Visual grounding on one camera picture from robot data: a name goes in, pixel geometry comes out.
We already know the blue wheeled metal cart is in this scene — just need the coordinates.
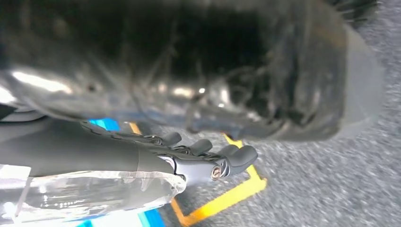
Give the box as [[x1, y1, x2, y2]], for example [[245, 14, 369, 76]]
[[75, 117, 166, 227]]

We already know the yellow floor tape marking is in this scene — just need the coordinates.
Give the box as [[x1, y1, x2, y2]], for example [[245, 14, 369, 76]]
[[128, 121, 268, 227]]

